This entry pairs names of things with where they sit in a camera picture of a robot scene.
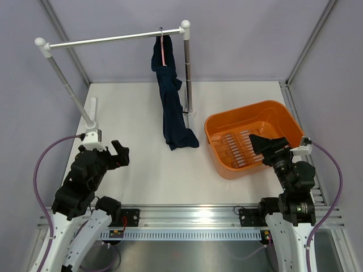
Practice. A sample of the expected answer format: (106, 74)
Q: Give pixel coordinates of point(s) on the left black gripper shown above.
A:
(122, 153)

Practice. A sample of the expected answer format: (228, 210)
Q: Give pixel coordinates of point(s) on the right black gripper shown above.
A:
(269, 147)

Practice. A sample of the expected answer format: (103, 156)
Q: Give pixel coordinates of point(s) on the dark navy shorts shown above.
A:
(175, 132)

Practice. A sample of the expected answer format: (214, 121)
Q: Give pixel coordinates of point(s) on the pink clothes hanger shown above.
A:
(162, 47)

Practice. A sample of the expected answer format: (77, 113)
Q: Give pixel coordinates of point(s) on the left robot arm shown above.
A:
(66, 244)

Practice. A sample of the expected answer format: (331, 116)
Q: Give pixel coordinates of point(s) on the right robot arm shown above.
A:
(290, 216)

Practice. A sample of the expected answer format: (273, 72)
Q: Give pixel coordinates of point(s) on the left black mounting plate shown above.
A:
(130, 217)

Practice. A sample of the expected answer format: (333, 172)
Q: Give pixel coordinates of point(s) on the black mounting plate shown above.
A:
(130, 217)
(249, 217)

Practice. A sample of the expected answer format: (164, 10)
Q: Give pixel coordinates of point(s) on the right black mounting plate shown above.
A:
(249, 217)

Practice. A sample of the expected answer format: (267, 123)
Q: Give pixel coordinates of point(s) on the silver clothes rack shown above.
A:
(90, 118)

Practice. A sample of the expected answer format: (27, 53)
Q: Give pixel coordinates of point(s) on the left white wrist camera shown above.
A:
(93, 140)

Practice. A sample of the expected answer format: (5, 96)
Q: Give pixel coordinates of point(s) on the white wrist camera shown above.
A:
(304, 149)
(93, 140)

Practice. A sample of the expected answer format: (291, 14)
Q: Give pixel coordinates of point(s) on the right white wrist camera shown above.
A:
(304, 149)

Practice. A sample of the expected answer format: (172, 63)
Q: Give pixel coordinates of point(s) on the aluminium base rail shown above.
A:
(187, 216)

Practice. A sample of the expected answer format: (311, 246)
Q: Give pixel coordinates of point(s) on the white slotted cable duct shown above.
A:
(183, 235)

